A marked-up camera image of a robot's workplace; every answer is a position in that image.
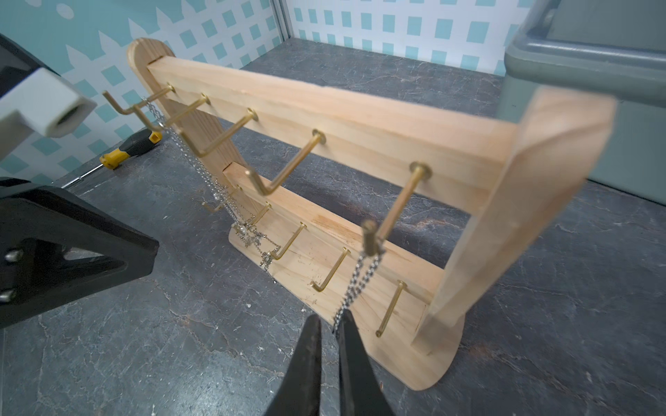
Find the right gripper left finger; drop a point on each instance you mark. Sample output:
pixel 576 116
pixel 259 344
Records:
pixel 300 390

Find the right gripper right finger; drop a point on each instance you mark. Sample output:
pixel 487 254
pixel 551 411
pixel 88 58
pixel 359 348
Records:
pixel 360 393

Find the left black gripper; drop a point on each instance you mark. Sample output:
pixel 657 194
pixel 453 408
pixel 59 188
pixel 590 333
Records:
pixel 17 64

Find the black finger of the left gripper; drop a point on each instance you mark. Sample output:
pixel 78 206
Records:
pixel 57 248

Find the wooden jewelry display stand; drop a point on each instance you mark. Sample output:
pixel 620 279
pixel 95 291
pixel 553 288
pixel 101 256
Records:
pixel 251 131

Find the yellow black screwdriver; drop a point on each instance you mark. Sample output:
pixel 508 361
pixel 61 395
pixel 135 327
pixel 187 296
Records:
pixel 136 145

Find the green plastic storage box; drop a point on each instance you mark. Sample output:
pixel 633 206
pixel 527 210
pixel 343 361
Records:
pixel 607 47

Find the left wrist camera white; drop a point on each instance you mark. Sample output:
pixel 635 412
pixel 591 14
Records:
pixel 43 103

